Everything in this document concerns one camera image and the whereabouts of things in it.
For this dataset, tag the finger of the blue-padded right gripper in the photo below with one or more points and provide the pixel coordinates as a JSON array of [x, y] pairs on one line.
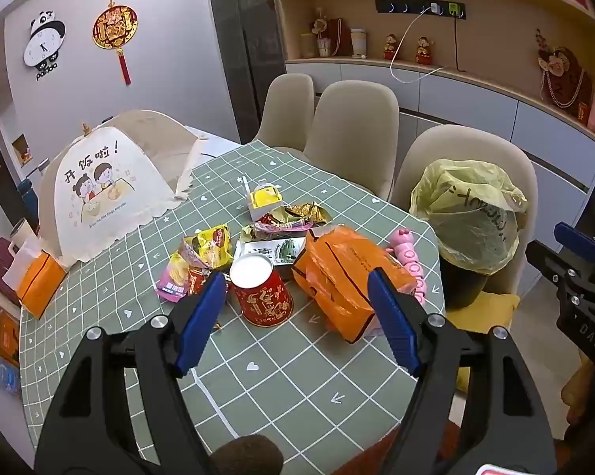
[[574, 240]]

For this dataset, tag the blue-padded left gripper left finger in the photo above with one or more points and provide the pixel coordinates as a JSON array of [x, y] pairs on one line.
[[194, 319]]

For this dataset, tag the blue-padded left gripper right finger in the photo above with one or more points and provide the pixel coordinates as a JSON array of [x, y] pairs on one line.
[[400, 316]]

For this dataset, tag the pink potato chips packet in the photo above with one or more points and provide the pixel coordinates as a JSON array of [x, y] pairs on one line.
[[179, 280]]

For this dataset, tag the orange plastic bag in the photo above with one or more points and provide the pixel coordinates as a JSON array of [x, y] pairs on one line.
[[333, 270]]

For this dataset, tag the red paper noodle cup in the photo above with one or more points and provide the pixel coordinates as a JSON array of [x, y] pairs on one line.
[[263, 297]]

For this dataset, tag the yellow nabati snack packet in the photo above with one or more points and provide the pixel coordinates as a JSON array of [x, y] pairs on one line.
[[208, 249]]

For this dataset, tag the green white milk carton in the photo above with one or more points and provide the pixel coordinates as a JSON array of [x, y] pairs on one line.
[[280, 252]]

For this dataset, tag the gold noodle wrapper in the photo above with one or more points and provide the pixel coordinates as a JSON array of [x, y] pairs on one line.
[[286, 221]]

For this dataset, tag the yellow trash bag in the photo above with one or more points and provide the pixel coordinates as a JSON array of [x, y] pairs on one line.
[[475, 211]]

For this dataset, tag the right hand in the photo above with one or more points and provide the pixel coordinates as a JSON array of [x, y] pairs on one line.
[[575, 393]]

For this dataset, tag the pink caterpillar toy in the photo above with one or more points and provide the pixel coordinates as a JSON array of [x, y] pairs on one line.
[[401, 246]]

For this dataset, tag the yellow seat cushion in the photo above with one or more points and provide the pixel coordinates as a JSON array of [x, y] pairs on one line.
[[487, 311]]

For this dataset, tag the green grid tablecloth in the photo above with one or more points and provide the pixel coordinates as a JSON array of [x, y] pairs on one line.
[[321, 399]]

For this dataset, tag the white yellow gift box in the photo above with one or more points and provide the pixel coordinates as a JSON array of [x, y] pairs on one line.
[[261, 199]]

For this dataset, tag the orange tissue box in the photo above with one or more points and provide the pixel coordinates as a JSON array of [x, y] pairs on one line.
[[40, 282]]

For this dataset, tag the white mesh food cover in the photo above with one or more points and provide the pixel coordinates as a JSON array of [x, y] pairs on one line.
[[113, 179]]

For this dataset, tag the beige chair middle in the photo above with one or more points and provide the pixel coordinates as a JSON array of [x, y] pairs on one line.
[[354, 134]]

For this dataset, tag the beige chair far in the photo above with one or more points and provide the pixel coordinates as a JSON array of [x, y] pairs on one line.
[[288, 112]]

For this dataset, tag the red figurine right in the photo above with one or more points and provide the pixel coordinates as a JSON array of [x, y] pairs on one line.
[[423, 52]]

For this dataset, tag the red figurine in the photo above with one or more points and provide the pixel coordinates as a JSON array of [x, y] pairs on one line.
[[423, 52], [390, 47]]

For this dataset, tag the red figurine left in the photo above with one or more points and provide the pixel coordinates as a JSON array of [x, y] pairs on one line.
[[390, 47]]

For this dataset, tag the black power strip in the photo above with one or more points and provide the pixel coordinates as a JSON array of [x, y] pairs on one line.
[[440, 8]]

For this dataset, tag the white cup on shelf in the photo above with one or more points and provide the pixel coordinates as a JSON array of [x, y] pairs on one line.
[[359, 43]]

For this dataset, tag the small red flower gift bag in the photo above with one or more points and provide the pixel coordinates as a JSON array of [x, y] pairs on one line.
[[333, 36]]

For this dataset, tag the red chinese knot ornament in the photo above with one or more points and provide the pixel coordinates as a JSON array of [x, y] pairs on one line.
[[113, 29]]

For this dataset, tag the panda wall clock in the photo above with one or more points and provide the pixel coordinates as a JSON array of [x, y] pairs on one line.
[[47, 34]]

